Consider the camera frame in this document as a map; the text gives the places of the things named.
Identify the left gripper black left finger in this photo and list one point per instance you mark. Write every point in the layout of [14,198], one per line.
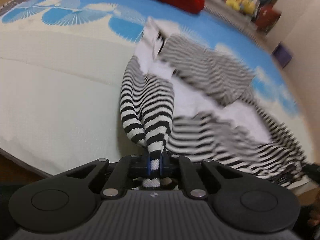
[116,185]

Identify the blue white patterned bedspread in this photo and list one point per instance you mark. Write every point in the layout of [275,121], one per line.
[62,64]

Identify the yellow plush toy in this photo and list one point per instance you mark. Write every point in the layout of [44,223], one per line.
[246,7]

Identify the red plush toy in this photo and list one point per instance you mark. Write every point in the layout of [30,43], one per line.
[267,17]

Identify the purple box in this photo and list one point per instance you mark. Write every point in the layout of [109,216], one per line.
[282,55]

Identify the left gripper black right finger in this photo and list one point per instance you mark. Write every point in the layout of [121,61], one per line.
[182,170]

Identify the black white striped garment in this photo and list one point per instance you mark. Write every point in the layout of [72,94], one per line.
[179,97]

